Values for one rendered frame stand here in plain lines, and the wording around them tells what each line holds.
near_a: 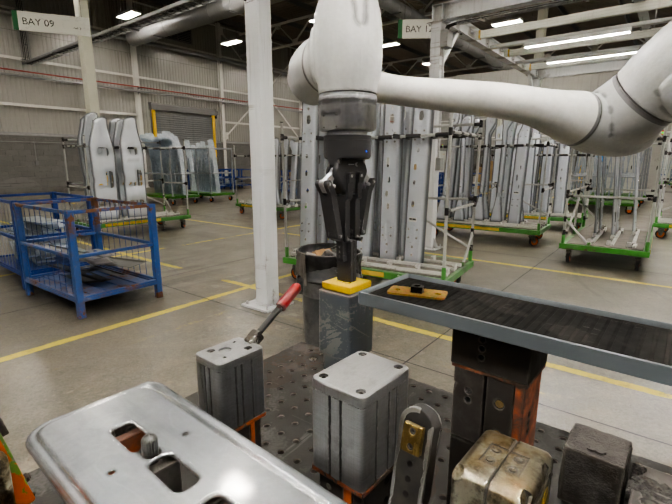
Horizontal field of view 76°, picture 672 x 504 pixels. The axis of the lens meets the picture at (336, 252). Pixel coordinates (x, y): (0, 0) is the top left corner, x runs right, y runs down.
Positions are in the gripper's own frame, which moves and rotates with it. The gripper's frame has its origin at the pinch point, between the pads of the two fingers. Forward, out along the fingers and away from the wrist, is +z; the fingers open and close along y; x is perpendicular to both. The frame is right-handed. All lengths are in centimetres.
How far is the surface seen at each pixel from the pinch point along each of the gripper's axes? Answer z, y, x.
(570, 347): 2.8, 6.9, 35.5
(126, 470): 19.0, 36.9, -2.9
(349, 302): 5.8, 3.3, 3.3
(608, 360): 3.2, 6.9, 38.9
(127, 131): -70, -323, -780
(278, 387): 49, -23, -44
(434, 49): -173, -540, -276
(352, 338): 12.0, 2.8, 3.6
